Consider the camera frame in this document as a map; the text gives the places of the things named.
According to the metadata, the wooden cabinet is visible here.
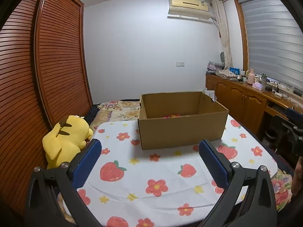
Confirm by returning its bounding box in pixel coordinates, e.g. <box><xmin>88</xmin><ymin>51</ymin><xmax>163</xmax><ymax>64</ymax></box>
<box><xmin>205</xmin><ymin>72</ymin><xmax>303</xmax><ymax>142</ymax></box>

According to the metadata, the strawberry printed cloth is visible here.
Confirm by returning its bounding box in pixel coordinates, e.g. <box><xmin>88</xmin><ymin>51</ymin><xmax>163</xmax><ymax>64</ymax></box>
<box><xmin>57</xmin><ymin>113</ymin><xmax>278</xmax><ymax>227</ymax></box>

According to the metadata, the trash bin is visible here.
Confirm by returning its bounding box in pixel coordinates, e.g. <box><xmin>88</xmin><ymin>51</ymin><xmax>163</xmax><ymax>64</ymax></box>
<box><xmin>262</xmin><ymin>129</ymin><xmax>280</xmax><ymax>148</ymax></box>

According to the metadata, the purple printed box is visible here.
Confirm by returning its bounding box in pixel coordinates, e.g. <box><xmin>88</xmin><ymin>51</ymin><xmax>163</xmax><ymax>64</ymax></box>
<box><xmin>207</xmin><ymin>61</ymin><xmax>224</xmax><ymax>74</ymax></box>

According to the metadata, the cardboard box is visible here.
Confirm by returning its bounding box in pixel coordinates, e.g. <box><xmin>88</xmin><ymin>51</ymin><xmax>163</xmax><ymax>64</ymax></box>
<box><xmin>138</xmin><ymin>91</ymin><xmax>230</xmax><ymax>150</ymax></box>

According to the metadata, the grey window blind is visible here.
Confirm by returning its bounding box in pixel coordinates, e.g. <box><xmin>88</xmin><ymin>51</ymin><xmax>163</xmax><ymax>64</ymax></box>
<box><xmin>239</xmin><ymin>0</ymin><xmax>303</xmax><ymax>93</ymax></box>

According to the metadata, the yellow plush toy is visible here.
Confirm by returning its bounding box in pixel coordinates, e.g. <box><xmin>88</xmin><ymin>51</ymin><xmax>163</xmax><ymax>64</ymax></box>
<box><xmin>42</xmin><ymin>115</ymin><xmax>94</xmax><ymax>169</ymax></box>

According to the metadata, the wall air conditioner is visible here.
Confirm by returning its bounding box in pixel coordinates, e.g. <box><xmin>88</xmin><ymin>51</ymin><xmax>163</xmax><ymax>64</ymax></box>
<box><xmin>167</xmin><ymin>0</ymin><xmax>213</xmax><ymax>23</ymax></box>

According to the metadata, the beige curtain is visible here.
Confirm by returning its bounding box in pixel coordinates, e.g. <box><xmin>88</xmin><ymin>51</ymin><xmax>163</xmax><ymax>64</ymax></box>
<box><xmin>211</xmin><ymin>0</ymin><xmax>233</xmax><ymax>68</ymax></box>

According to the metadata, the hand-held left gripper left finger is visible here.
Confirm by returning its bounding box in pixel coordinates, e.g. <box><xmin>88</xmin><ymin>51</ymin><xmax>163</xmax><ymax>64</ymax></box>
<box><xmin>25</xmin><ymin>138</ymin><xmax>102</xmax><ymax>227</ymax></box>

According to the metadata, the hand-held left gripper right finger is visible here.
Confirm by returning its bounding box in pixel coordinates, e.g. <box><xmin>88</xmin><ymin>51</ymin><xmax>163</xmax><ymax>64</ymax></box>
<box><xmin>198</xmin><ymin>139</ymin><xmax>277</xmax><ymax>227</ymax></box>

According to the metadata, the wooden window frame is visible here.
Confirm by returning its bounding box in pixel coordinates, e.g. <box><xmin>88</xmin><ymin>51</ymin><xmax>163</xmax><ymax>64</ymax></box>
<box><xmin>233</xmin><ymin>0</ymin><xmax>251</xmax><ymax>71</ymax></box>

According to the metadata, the person's right hand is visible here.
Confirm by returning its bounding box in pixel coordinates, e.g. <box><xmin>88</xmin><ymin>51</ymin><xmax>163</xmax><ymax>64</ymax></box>
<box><xmin>291</xmin><ymin>156</ymin><xmax>303</xmax><ymax>195</ymax></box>

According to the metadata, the wooden slatted wardrobe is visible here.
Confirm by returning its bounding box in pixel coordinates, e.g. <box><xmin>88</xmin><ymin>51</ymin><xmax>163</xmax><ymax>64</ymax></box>
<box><xmin>0</xmin><ymin>0</ymin><xmax>93</xmax><ymax>218</ymax></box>

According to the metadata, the patterned fabric bag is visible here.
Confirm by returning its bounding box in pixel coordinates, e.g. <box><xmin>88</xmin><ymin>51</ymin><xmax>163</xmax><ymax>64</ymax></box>
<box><xmin>216</xmin><ymin>69</ymin><xmax>237</xmax><ymax>78</ymax></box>

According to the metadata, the white paper bag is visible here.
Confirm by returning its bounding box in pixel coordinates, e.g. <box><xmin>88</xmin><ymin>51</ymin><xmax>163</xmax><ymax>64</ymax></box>
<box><xmin>202</xmin><ymin>90</ymin><xmax>217</xmax><ymax>102</ymax></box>

